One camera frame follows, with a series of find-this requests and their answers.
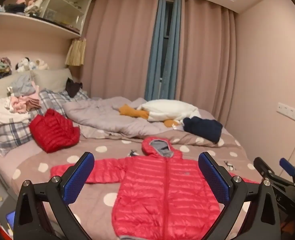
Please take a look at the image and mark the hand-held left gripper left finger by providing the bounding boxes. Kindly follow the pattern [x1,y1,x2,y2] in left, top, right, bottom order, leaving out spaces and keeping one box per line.
[13,151,95,240]

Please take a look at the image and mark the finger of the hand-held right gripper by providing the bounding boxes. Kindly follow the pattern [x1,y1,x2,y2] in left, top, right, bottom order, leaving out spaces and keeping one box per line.
[280,158,295,182]
[253,157,278,181]

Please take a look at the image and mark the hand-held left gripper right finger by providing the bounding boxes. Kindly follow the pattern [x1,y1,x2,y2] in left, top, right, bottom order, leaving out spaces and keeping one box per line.
[198,151,281,240]

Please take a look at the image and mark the red hooded puffer jacket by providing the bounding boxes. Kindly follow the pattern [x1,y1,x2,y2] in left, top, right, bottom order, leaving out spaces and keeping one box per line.
[50,137,260,240]

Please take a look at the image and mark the pink folded clothes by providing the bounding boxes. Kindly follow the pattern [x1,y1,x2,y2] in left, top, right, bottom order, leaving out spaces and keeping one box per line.
[9,92,42,113]

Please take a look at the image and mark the white folded clothes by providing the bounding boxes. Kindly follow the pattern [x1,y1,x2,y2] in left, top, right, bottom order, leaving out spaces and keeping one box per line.
[0,96,32,126]

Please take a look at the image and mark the pile of clothes on shelf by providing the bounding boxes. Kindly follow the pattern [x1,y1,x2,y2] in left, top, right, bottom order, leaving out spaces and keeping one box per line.
[2,0,44,17]

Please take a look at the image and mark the bed with polka dot sheet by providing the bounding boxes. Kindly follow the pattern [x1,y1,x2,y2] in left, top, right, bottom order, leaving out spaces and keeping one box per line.
[0,124,263,240]

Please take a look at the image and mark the navy folded garment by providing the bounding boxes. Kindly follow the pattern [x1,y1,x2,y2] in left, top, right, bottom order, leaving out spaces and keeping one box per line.
[183,116,223,144]

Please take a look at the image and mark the folded red puffer jacket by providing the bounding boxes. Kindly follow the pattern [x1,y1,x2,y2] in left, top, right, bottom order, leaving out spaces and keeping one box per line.
[29,109,81,153]

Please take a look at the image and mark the grey duvet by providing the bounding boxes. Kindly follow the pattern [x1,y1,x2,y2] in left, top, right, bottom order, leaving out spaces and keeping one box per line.
[62,96,238,147]

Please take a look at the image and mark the plaid pillow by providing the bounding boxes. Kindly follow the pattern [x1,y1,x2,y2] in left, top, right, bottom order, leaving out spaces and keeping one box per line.
[0,89,89,157]

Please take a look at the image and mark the blue flat object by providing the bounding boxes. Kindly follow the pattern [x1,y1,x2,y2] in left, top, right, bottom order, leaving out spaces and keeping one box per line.
[6,210,16,232]

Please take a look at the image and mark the white goose plush toy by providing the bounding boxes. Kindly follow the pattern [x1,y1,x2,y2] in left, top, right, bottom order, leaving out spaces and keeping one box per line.
[119,99,202,128]

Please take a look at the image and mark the dark brown garment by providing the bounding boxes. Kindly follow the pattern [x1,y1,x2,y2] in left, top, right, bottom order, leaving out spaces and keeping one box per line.
[65,79,83,98]

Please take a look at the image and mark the beige pillow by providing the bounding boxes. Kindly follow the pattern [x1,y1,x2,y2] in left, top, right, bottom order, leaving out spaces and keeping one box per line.
[32,68,73,93]
[0,72,33,101]

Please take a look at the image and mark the grey-blue folded garment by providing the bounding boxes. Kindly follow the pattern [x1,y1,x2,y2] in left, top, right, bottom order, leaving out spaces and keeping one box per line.
[9,74,37,97]

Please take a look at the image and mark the pink curtain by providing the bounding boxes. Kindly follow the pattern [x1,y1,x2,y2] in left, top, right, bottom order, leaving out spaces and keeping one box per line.
[175,0,237,128]
[81,0,161,100]

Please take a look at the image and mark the beige plush toy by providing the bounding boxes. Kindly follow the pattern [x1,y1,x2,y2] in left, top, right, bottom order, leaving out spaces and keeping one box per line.
[36,58,49,70]

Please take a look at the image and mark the yellow pleated lamp shade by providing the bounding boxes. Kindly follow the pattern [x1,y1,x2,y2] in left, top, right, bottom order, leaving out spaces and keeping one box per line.
[65,38,87,67]

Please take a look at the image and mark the black and white plush toy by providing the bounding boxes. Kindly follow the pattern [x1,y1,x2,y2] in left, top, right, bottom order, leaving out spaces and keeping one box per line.
[15,57,30,72]

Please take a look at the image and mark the blue curtain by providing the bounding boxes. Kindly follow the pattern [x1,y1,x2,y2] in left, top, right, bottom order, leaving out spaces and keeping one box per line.
[145,0,182,101]

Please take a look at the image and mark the floral cloth bundle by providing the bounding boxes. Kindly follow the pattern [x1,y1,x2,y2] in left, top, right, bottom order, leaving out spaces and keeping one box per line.
[0,57,12,79]

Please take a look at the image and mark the window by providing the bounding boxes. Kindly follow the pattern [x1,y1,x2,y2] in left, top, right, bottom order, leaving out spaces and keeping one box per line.
[163,1,174,80]

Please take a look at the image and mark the white wall outlet strip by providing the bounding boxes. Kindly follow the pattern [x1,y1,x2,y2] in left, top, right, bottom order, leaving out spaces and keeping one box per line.
[276,102,295,122]

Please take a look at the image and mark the white wall shelf unit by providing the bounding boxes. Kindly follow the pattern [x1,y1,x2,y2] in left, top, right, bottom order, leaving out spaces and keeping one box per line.
[0,0,93,41]

